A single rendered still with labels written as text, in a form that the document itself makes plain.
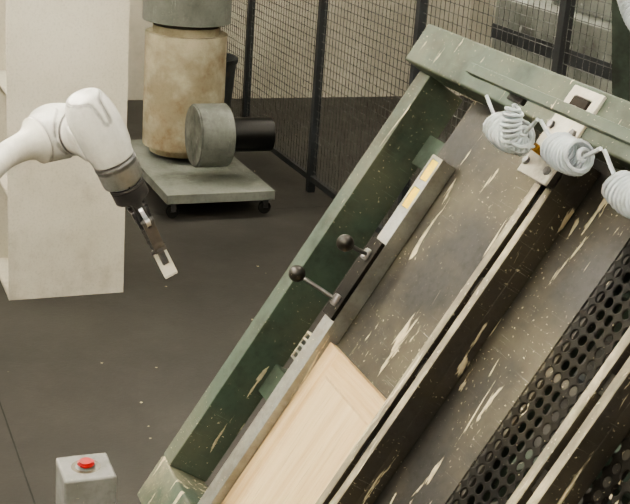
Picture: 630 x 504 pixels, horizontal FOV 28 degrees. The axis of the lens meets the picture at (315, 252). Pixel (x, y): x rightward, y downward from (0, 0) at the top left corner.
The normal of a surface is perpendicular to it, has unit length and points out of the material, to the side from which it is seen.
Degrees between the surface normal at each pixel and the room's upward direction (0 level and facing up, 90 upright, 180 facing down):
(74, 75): 90
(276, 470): 58
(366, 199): 90
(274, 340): 90
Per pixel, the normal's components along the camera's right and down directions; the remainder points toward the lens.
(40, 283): 0.37, 0.33
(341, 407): -0.75, -0.46
